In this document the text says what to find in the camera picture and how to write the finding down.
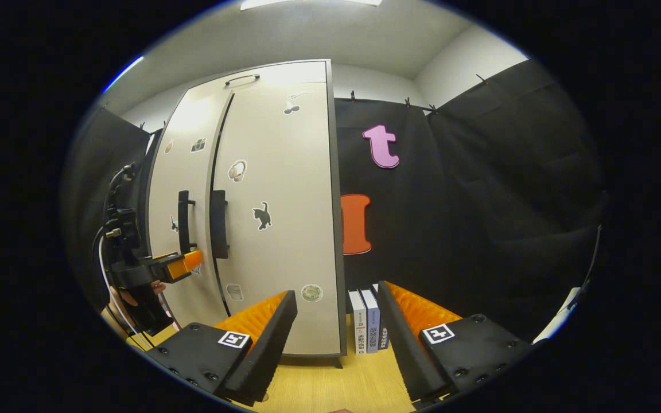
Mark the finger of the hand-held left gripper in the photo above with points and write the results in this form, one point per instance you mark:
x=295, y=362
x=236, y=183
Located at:
x=184, y=265

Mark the black backdrop cloth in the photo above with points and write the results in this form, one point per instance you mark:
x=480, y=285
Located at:
x=479, y=201

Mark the white cabinet door phone sticker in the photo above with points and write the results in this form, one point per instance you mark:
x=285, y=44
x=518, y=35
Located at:
x=198, y=172

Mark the white book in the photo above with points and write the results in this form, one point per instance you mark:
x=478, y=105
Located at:
x=358, y=321

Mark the wide ceiling light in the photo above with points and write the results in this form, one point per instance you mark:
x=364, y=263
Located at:
x=307, y=3

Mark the long ceiling light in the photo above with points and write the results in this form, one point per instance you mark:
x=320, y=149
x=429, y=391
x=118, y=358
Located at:
x=124, y=73

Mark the white cabinet door cat sticker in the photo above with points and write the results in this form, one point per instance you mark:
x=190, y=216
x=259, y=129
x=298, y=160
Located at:
x=296, y=229

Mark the grey-blue book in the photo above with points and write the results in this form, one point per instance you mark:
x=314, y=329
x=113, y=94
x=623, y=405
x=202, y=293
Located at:
x=370, y=318

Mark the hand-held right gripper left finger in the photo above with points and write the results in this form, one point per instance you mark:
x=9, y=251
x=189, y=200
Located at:
x=270, y=350

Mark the white and grey cabinet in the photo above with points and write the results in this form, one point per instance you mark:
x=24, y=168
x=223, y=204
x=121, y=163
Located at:
x=342, y=330

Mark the small white cabinet flap door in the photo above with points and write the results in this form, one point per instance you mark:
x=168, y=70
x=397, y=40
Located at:
x=284, y=73

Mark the white flat object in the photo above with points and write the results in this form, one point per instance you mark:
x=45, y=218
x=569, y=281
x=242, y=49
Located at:
x=560, y=314

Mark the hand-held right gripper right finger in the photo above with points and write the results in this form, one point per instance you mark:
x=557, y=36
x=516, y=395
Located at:
x=408, y=353

